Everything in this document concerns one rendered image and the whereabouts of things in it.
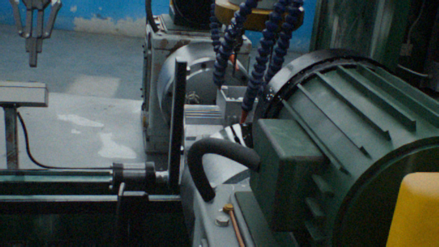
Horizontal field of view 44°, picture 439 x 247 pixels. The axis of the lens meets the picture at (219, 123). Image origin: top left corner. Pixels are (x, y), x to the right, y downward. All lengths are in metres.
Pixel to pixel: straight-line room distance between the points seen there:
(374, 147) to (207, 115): 0.72
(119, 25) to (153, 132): 5.21
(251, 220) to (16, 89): 0.86
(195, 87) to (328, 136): 0.89
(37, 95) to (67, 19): 5.58
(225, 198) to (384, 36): 0.47
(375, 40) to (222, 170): 0.39
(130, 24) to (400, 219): 6.46
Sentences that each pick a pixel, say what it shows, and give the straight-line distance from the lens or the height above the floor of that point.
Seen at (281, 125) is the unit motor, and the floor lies 1.31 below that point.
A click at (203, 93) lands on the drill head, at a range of 1.36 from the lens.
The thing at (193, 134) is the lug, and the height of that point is 1.08.
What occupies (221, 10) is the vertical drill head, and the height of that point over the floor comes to 1.32.
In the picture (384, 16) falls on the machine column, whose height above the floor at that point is 1.35.
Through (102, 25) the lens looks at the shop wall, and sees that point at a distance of 6.84.
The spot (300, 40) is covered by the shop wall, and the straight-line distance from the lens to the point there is 6.78.
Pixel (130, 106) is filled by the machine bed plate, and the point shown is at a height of 0.80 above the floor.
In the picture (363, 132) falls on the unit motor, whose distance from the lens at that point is 0.47.
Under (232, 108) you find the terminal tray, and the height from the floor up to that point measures 1.13.
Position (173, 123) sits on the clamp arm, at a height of 1.13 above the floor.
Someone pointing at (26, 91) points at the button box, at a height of 1.06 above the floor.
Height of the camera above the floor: 1.50
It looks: 21 degrees down
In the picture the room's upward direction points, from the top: 6 degrees clockwise
